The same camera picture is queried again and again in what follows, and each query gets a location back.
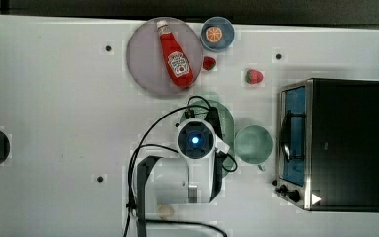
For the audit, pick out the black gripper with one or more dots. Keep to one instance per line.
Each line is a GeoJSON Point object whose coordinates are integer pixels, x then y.
{"type": "Point", "coordinates": [211, 116]}

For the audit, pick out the green oval strainer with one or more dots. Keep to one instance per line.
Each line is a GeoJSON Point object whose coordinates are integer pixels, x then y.
{"type": "Point", "coordinates": [226, 124]}

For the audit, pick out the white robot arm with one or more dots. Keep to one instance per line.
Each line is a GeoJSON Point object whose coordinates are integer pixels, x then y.
{"type": "Point", "coordinates": [193, 177]}

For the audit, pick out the green mug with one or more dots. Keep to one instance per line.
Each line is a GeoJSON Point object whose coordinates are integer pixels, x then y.
{"type": "Point", "coordinates": [254, 145]}

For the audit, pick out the large red strawberry toy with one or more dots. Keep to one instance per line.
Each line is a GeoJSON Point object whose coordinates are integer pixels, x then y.
{"type": "Point", "coordinates": [253, 76]}

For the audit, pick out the red ketchup bottle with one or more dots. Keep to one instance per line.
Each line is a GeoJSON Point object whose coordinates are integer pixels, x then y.
{"type": "Point", "coordinates": [176, 62]}

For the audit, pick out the orange slice toy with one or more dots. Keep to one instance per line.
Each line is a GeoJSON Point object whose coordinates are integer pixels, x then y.
{"type": "Point", "coordinates": [214, 34]}

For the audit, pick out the blue bowl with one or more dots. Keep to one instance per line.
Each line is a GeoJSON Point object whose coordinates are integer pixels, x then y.
{"type": "Point", "coordinates": [227, 30]}

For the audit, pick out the peeled banana toy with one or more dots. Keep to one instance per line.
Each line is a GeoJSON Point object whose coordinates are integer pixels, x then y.
{"type": "Point", "coordinates": [165, 211]}

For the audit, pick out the black toaster oven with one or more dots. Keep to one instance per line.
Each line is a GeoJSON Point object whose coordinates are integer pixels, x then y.
{"type": "Point", "coordinates": [327, 149]}

